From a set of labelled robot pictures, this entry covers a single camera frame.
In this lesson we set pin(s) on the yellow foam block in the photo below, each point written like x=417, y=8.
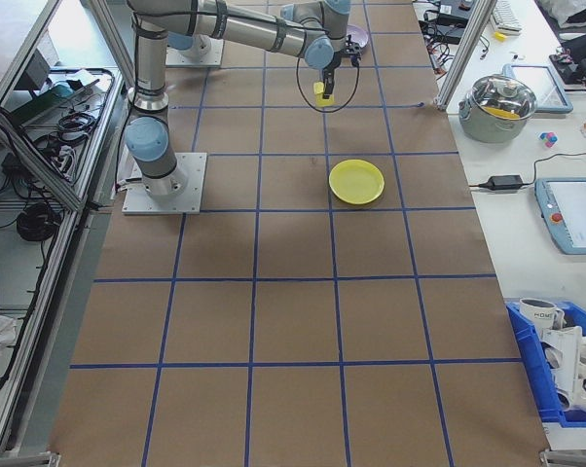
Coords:
x=318, y=89

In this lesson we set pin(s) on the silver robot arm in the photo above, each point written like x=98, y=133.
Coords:
x=193, y=48
x=149, y=58

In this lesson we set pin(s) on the purple round plate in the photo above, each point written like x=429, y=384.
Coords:
x=362, y=33

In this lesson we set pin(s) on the yellow round plate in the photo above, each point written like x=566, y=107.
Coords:
x=356, y=182

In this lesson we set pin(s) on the black usb hub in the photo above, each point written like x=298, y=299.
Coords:
x=441, y=58

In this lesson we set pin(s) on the black power brick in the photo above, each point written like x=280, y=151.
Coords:
x=446, y=33

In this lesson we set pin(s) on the black computer with label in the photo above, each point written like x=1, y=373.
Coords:
x=456, y=14

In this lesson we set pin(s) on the glass pot lid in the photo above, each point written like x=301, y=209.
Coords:
x=487, y=95

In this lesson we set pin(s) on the small yellow plastic piece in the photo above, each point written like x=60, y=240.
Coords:
x=500, y=35

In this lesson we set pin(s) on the steel cooking pot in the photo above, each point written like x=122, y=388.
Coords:
x=487, y=129

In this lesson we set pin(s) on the white keyboard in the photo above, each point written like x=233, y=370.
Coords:
x=507, y=17

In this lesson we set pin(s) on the yellow object inside pot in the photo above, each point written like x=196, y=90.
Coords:
x=504, y=113

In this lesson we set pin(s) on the black power adapter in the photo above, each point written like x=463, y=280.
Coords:
x=506, y=183

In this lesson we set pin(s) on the light blue teach pendant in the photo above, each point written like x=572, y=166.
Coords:
x=541, y=87
x=575, y=214

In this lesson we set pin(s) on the small circuit board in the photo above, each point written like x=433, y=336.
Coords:
x=560, y=59

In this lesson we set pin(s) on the multicolour puzzle cube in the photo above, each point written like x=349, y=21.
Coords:
x=547, y=140

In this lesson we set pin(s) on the white plastic bag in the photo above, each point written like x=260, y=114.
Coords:
x=580, y=10

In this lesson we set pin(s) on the white power strip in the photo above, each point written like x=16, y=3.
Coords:
x=65, y=158

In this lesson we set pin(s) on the green board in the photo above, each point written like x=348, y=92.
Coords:
x=54, y=99

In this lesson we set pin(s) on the grey electronics box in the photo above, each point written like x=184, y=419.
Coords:
x=39, y=70

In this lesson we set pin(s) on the white printed mug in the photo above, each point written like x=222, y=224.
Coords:
x=536, y=316

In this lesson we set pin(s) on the blue plastic bin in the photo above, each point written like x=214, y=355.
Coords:
x=524, y=350

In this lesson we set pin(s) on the aluminium profile bar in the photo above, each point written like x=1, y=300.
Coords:
x=20, y=459
x=575, y=459

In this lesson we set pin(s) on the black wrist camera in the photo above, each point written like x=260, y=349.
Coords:
x=354, y=51

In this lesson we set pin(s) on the white square base plate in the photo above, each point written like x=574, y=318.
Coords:
x=193, y=194
x=215, y=58

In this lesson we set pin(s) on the aluminium profile post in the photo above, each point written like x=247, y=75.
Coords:
x=465, y=48
x=109, y=44

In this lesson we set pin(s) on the metal bar V-shaped frame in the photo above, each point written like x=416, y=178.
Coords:
x=30, y=158

